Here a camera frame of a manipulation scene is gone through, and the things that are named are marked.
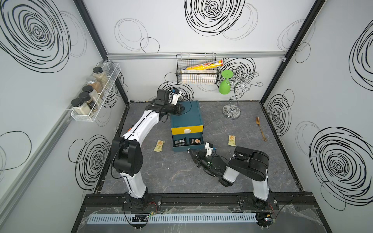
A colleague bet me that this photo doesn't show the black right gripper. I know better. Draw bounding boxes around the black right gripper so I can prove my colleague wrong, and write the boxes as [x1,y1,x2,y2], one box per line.
[189,150,219,179]

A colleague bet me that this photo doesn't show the yellow drawer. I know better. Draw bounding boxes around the yellow drawer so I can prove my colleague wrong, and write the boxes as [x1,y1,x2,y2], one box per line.
[171,125,204,135]

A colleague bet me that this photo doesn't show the teal drawer cabinet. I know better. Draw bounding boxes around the teal drawer cabinet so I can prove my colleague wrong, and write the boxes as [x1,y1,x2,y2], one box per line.
[171,101,204,127]

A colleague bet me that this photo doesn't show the green cookie packet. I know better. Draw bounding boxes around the green cookie packet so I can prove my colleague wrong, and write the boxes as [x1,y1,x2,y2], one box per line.
[153,140,165,152]
[227,135,236,147]

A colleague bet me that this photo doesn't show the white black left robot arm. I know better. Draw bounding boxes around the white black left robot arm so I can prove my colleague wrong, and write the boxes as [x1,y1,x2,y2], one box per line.
[111,88,185,202]

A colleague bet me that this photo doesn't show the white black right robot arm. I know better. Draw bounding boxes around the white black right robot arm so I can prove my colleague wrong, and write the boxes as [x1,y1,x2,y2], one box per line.
[187,146,270,201]

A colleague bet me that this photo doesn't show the white box in basket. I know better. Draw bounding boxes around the white box in basket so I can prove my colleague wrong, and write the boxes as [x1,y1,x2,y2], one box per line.
[178,70,218,84]

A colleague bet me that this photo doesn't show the clear acrylic spice shelf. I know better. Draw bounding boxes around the clear acrylic spice shelf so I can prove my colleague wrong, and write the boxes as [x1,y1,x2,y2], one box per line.
[71,62,121,127]

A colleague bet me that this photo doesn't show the gold fork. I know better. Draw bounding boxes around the gold fork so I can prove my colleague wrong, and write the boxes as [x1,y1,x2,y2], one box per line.
[255,117,268,141]

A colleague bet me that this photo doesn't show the yellow snack tube package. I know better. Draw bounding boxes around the yellow snack tube package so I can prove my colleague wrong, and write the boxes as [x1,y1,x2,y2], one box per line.
[185,60,223,70]

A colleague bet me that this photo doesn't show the spice jar black lid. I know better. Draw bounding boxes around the spice jar black lid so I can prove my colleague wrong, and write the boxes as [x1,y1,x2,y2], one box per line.
[82,85,102,106]
[93,67,108,89]
[79,92,98,112]
[71,98,91,115]

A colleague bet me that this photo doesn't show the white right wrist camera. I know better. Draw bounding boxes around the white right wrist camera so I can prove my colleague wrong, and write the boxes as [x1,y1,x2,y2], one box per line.
[205,142,216,157]

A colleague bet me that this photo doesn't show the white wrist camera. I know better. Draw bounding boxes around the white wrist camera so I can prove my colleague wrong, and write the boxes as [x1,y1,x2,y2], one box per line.
[171,88,182,105]
[205,142,216,157]

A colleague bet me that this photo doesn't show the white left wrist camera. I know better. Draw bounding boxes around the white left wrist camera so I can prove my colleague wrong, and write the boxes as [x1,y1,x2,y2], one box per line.
[171,88,182,105]

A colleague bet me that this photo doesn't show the black wire wall basket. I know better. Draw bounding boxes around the black wire wall basket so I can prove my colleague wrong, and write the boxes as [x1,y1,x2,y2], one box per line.
[176,52,218,85]

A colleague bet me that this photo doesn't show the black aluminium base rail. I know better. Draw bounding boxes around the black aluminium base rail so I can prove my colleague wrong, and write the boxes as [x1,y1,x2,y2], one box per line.
[84,192,317,208]

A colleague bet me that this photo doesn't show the grey slotted cable duct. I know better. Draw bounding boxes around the grey slotted cable duct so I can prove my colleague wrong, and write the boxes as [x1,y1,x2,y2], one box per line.
[86,213,257,224]

